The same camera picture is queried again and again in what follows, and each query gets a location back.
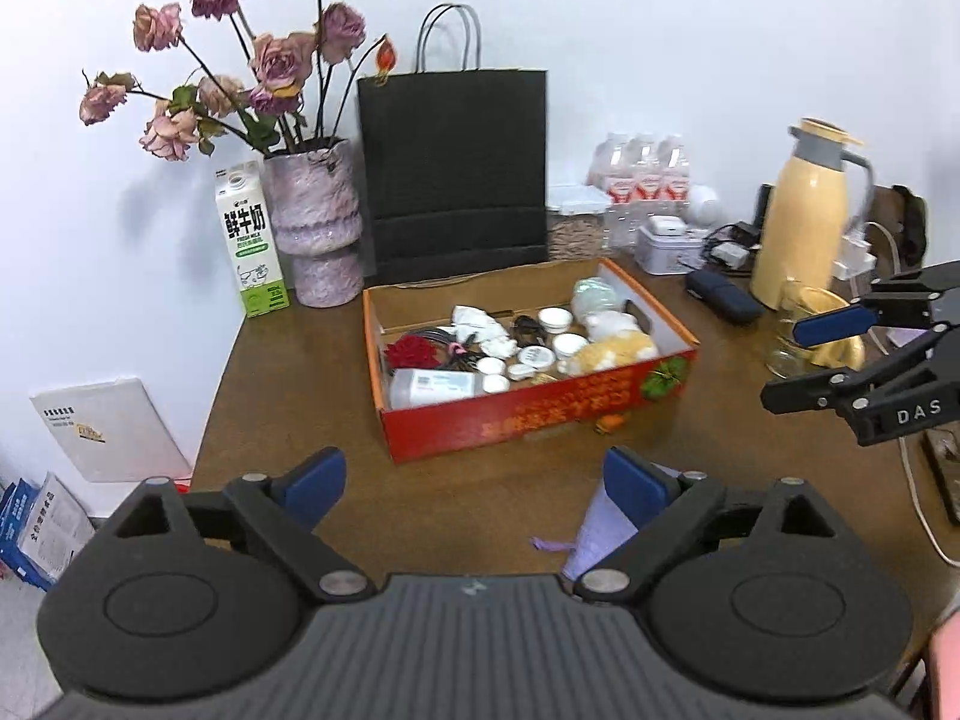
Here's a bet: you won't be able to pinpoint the yellow thermos jug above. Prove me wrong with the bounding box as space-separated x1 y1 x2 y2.
749 118 876 313

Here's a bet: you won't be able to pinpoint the white green milk carton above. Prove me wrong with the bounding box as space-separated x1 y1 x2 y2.
214 162 291 319

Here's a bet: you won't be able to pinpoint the dark blue glasses case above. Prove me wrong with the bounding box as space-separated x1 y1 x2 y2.
685 269 765 328

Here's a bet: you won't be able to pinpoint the black charger cables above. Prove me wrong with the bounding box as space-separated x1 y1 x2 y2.
700 218 774 272

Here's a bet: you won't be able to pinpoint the clear jar white lid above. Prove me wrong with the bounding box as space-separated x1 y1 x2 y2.
545 183 613 262

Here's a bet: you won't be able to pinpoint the yellow sponge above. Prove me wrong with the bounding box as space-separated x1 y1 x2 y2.
565 331 659 377

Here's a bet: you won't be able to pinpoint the dried pink rose bouquet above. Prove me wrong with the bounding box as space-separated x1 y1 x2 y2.
79 0 399 163

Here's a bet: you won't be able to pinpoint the clear water bottle red label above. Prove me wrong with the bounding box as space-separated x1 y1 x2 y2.
632 132 665 223
589 132 638 249
658 133 692 219

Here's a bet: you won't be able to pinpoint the white fluffy ball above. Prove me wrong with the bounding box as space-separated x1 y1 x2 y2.
584 310 640 343

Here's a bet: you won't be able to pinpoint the white power strip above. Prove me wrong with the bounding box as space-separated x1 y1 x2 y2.
832 221 902 283

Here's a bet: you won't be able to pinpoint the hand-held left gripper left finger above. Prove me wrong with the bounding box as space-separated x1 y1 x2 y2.
112 446 377 606

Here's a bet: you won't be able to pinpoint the brown leather bag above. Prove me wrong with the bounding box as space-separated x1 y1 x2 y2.
873 183 929 272

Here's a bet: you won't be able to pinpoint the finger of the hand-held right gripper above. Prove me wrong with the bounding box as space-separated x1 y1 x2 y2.
792 261 960 349
760 336 960 415

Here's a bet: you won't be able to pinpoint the red cardboard box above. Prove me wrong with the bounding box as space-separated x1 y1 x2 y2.
362 256 701 465

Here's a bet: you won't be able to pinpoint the red fabric flower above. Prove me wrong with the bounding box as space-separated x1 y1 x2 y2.
383 335 444 371

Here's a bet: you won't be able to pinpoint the purple cloth pouch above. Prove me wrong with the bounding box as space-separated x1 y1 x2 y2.
530 461 685 580

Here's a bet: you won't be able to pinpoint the blue and white boxes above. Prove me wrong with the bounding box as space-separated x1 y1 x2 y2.
0 470 98 593

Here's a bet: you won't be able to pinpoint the white cable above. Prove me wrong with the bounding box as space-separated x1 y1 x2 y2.
898 434 960 566

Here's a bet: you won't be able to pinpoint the black paper bag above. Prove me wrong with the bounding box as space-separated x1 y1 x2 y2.
355 3 551 288

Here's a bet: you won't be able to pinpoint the white round ball device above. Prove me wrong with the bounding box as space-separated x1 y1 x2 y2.
685 185 725 230

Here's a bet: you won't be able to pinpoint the person's right forearm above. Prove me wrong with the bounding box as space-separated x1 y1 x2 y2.
926 604 960 720

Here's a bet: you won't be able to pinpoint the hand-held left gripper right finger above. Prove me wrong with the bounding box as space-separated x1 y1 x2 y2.
571 445 839 606

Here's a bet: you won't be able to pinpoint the mottled purple ceramic vase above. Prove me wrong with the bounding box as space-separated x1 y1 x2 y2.
262 138 367 309

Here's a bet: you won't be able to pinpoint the iridescent clear plastic wrapper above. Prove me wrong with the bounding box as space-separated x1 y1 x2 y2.
571 278 625 320

